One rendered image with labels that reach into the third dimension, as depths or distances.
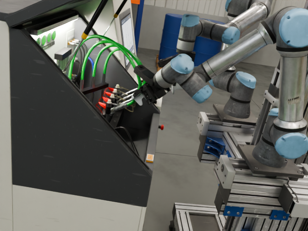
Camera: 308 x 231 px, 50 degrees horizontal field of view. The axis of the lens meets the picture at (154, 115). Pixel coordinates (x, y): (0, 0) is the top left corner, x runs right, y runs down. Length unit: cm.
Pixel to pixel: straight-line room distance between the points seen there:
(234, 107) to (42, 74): 107
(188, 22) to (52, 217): 103
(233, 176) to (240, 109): 54
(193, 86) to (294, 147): 43
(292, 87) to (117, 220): 90
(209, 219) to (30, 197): 131
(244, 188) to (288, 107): 44
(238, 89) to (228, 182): 60
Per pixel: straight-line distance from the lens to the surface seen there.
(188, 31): 145
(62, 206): 153
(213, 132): 189
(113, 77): 189
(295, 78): 123
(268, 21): 132
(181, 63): 116
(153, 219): 261
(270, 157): 146
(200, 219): 239
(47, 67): 125
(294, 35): 116
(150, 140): 161
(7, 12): 128
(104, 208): 148
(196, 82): 120
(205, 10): 818
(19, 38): 127
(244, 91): 185
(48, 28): 142
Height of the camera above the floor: 170
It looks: 23 degrees down
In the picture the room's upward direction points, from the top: 10 degrees clockwise
